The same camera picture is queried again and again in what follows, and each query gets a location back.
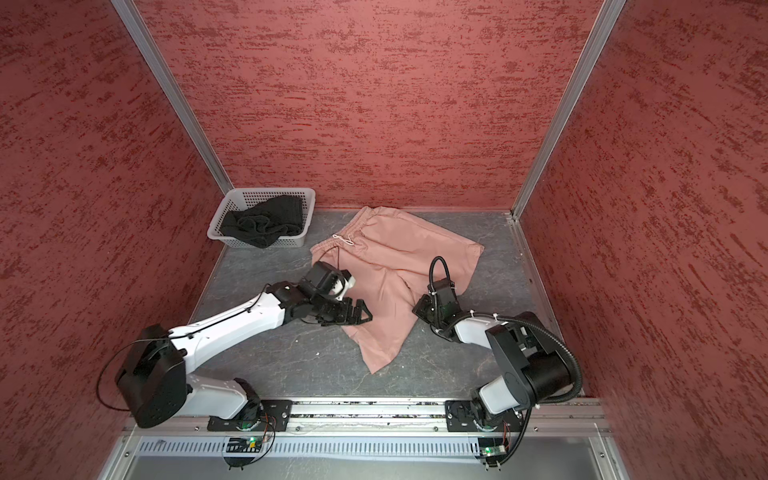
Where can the slotted white cable duct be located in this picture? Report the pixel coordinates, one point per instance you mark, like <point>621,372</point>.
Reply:
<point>461,448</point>

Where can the circuit board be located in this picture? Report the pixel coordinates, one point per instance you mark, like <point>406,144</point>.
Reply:
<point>494,448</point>
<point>243,446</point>

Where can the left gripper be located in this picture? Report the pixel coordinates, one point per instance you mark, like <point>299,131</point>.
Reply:
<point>345,317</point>

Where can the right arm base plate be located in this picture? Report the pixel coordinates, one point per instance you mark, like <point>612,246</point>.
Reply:
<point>472,416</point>

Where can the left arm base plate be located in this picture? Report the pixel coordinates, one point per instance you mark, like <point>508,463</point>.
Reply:
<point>273,415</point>

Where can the right aluminium corner post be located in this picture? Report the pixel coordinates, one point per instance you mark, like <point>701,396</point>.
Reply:
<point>599,34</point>

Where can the left aluminium corner post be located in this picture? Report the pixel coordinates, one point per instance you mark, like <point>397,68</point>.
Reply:
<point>131,18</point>

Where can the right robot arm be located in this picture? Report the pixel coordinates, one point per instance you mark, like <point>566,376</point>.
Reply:
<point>536,367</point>

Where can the white plastic basket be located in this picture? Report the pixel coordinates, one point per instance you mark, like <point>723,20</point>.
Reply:
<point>240,199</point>

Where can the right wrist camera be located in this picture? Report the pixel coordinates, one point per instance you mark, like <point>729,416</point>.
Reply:
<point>441,288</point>

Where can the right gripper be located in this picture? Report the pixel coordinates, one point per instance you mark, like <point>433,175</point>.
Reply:
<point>420,308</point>

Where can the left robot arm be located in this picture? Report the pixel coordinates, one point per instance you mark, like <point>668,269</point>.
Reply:
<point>158,379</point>

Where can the aluminium corner post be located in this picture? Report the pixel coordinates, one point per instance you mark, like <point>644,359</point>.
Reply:
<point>131,18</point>
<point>599,34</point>

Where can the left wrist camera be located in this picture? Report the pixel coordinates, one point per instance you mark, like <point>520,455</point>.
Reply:
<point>343,283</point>

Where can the right circuit board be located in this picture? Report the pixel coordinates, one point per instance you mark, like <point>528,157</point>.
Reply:
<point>494,448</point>

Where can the black shorts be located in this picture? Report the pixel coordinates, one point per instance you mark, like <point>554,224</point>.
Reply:
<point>263,224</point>

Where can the left circuit board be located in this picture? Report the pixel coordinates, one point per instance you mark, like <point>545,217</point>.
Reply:
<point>243,446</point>

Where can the pink shorts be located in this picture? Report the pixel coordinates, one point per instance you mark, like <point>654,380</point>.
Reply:
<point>389,252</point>

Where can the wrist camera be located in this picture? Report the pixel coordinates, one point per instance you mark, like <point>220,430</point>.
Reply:
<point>343,283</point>
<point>441,288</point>

